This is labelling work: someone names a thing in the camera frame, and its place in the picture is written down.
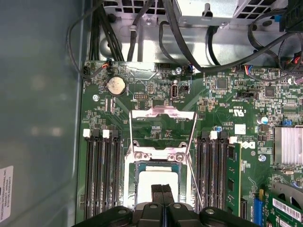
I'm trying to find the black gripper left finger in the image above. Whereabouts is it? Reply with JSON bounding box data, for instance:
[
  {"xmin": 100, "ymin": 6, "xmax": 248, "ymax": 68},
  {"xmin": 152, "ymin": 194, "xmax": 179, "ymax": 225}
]
[{"xmin": 77, "ymin": 184, "xmax": 164, "ymax": 227}]

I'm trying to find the CPU socket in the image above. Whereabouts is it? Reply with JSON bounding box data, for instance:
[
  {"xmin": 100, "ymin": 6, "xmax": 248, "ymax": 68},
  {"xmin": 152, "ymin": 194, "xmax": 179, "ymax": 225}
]
[{"xmin": 124, "ymin": 146, "xmax": 192, "ymax": 211}]

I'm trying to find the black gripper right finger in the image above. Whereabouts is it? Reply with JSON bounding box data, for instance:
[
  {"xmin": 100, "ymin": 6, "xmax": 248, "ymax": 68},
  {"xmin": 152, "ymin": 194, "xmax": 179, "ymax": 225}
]
[{"xmin": 162, "ymin": 184, "xmax": 260, "ymax": 227}]

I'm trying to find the black graphics card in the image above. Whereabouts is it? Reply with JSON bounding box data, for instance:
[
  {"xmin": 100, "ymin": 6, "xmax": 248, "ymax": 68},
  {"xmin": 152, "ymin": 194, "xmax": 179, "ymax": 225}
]
[{"xmin": 264, "ymin": 181, "xmax": 303, "ymax": 227}]

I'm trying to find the internal USB port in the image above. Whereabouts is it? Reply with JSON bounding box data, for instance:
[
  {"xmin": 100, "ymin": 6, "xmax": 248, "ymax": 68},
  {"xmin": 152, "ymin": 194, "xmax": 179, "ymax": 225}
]
[{"xmin": 170, "ymin": 79, "xmax": 179, "ymax": 100}]

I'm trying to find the silver topped CPU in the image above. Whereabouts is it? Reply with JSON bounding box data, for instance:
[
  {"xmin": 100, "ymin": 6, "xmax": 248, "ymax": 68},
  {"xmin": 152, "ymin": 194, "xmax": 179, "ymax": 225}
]
[{"xmin": 134, "ymin": 161, "xmax": 184, "ymax": 206}]

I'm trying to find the black internal cable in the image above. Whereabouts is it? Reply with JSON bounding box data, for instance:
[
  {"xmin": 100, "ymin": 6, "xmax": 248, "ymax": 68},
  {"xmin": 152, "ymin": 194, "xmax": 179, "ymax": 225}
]
[
  {"xmin": 127, "ymin": 0, "xmax": 155, "ymax": 62},
  {"xmin": 66, "ymin": 4, "xmax": 96, "ymax": 80},
  {"xmin": 207, "ymin": 25, "xmax": 223, "ymax": 67},
  {"xmin": 162, "ymin": 0, "xmax": 303, "ymax": 73},
  {"xmin": 158, "ymin": 20, "xmax": 204, "ymax": 71}
]

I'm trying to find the white case label sticker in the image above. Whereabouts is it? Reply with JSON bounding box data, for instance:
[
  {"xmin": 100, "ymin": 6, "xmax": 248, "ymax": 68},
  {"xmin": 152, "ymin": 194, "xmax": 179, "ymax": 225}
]
[{"xmin": 0, "ymin": 165, "xmax": 14, "ymax": 222}]

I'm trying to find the round coin battery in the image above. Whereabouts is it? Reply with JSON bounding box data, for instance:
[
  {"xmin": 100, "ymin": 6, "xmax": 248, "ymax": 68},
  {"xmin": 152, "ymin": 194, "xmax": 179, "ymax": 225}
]
[{"xmin": 107, "ymin": 77, "xmax": 126, "ymax": 96}]

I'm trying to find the green motherboard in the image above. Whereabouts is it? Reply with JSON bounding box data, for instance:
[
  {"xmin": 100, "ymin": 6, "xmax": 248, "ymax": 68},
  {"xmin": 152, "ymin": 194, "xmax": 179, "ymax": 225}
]
[{"xmin": 75, "ymin": 60, "xmax": 303, "ymax": 227}]

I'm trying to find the black and silver PC case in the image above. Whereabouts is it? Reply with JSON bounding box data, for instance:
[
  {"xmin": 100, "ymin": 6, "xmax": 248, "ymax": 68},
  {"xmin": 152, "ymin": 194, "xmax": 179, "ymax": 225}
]
[{"xmin": 0, "ymin": 0, "xmax": 303, "ymax": 227}]

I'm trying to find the silver finned heat sink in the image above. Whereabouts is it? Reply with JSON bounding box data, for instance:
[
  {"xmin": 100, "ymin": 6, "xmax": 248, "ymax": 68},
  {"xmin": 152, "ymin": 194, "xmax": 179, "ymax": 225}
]
[{"xmin": 274, "ymin": 126, "xmax": 303, "ymax": 166}]

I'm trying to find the blue expansion slot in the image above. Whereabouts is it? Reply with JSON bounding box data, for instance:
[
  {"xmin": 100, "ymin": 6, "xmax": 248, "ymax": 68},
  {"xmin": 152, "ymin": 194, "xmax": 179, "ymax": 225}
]
[{"xmin": 252, "ymin": 195, "xmax": 264, "ymax": 227}]

